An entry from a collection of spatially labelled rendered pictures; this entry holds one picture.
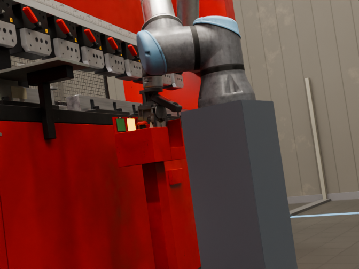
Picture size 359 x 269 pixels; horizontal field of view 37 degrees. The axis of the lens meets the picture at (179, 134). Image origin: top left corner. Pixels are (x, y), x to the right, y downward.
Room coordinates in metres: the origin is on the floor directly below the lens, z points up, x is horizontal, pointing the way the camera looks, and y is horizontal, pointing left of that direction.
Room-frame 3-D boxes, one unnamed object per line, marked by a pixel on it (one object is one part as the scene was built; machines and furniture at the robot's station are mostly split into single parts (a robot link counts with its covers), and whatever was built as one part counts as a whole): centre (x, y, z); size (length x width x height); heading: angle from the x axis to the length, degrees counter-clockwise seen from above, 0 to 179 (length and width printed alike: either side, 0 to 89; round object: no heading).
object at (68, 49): (2.08, 0.42, 1.18); 0.15 x 0.09 x 0.17; 160
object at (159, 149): (1.95, 0.11, 0.75); 0.20 x 0.16 x 0.18; 149
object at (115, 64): (2.46, 0.28, 1.18); 0.15 x 0.09 x 0.17; 160
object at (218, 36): (1.39, -0.13, 0.94); 0.13 x 0.12 x 0.14; 96
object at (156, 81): (1.98, 0.07, 0.95); 0.08 x 0.08 x 0.05
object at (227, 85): (1.39, -0.13, 0.82); 0.15 x 0.15 x 0.10
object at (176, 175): (2.63, 0.04, 0.59); 0.15 x 0.02 x 0.07; 160
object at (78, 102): (2.91, 0.11, 0.92); 1.68 x 0.06 x 0.10; 160
